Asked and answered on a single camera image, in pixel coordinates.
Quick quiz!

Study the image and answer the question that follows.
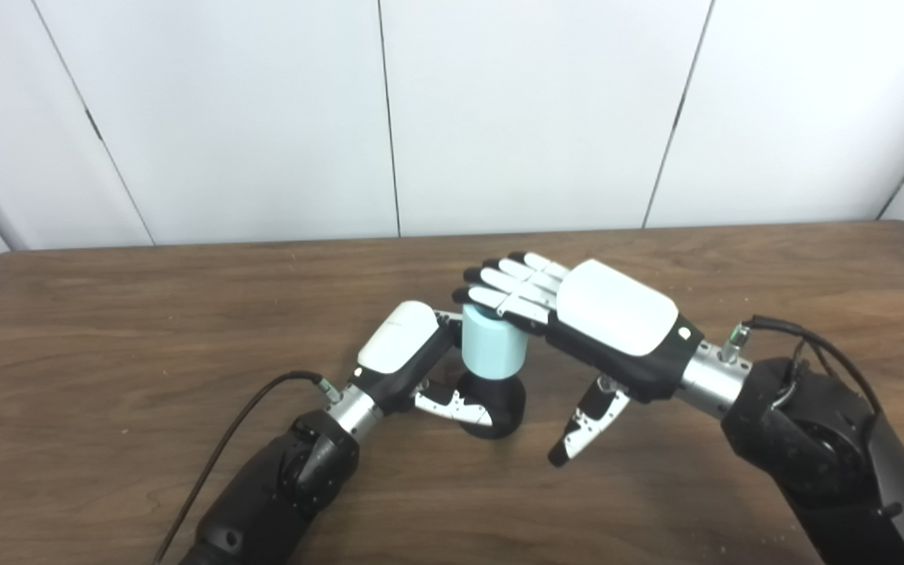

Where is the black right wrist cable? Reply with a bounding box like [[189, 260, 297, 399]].
[[723, 315, 884, 417]]

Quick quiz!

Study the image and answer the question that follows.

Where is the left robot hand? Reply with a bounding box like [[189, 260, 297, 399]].
[[346, 301, 494, 428]]

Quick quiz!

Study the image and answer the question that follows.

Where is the light-blue hose piece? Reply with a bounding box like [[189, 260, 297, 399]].
[[461, 304, 530, 381]]

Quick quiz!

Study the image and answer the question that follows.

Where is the black nozzle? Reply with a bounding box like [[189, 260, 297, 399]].
[[452, 370, 527, 440]]

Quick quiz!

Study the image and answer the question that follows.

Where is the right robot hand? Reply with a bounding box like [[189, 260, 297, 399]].
[[452, 251, 705, 468]]

